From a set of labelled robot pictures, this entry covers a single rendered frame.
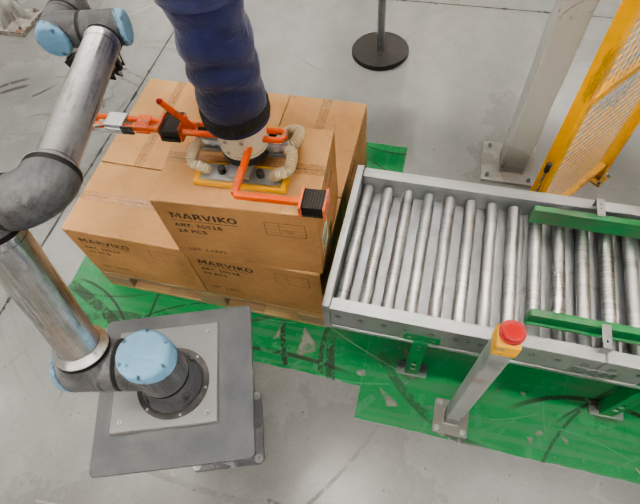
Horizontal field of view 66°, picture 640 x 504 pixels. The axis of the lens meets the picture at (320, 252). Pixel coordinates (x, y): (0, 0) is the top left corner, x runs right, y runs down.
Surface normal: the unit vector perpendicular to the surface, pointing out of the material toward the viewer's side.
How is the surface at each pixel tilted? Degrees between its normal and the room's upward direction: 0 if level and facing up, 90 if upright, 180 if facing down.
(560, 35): 90
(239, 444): 0
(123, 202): 0
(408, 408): 0
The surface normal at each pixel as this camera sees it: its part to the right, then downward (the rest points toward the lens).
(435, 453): -0.07, -0.51
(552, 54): -0.24, 0.84
